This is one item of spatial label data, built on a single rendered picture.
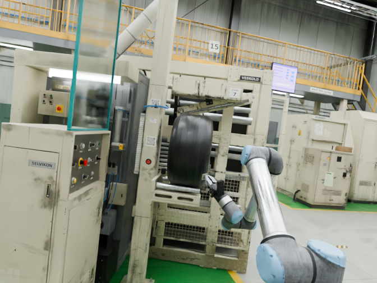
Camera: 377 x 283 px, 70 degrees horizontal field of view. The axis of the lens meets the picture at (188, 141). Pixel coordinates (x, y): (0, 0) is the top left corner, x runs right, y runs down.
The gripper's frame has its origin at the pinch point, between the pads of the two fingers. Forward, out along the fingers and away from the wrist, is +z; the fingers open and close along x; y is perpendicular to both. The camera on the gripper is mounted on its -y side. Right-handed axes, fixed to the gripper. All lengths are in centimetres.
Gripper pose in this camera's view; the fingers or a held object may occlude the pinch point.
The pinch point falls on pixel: (207, 175)
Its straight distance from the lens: 192.9
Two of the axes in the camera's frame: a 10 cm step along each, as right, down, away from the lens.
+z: -5.4, -6.8, 5.0
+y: -2.2, 6.8, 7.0
